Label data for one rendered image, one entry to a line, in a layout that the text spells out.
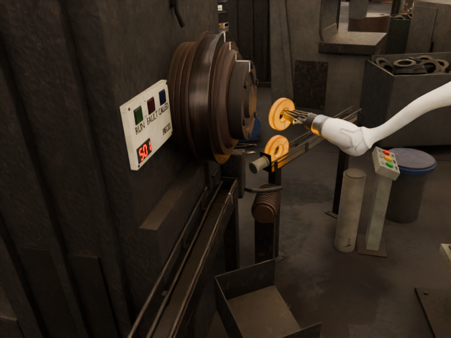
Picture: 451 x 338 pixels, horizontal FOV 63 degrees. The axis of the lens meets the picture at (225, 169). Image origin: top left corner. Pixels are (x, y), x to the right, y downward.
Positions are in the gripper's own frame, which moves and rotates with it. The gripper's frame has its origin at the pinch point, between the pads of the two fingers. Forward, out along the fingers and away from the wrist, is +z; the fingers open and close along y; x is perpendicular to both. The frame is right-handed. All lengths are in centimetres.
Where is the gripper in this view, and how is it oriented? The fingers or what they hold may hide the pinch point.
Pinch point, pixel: (282, 110)
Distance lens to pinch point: 181.8
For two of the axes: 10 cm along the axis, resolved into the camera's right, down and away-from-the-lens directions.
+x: -0.1, -8.6, -5.1
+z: -6.5, -3.8, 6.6
